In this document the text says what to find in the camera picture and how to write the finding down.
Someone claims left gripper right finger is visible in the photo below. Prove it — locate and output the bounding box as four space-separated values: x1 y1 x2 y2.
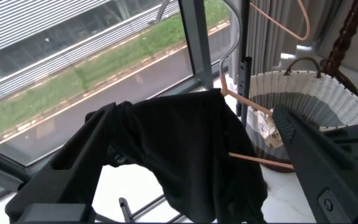
271 104 358 224

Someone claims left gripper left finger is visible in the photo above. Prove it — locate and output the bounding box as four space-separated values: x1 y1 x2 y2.
5 101 119 223

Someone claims black garment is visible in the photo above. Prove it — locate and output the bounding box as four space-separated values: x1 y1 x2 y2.
85 88 269 224

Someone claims white laundry basket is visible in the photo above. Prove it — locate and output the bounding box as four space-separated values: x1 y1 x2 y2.
246 57 358 174

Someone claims black clothes rack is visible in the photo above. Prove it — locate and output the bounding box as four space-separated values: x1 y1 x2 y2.
118 0 253 223

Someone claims cream printed garment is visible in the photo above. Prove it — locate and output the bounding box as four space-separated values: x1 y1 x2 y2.
247 108 284 149

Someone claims dark brown wooden coat stand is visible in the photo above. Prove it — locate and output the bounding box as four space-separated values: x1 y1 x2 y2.
320 0 358 103

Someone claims beige curtain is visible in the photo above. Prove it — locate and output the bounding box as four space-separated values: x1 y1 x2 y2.
228 0 344 75

